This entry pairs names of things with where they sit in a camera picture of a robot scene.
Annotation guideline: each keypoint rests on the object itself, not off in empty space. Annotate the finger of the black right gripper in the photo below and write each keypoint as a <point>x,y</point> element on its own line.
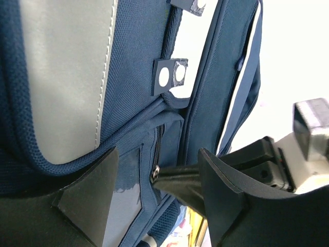
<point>182,182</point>

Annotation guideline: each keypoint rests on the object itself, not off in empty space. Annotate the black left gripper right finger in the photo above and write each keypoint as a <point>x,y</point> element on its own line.
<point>242,211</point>

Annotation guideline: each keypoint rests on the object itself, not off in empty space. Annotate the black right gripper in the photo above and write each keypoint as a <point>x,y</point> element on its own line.
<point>296,163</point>

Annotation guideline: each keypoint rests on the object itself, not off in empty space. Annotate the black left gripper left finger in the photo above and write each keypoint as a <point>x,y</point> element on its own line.
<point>65,211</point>

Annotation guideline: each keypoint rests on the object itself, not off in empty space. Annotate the navy blue student backpack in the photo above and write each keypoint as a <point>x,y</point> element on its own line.
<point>158,80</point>

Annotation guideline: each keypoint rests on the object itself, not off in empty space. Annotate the Animal Farm book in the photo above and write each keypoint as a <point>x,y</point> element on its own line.
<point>190,229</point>

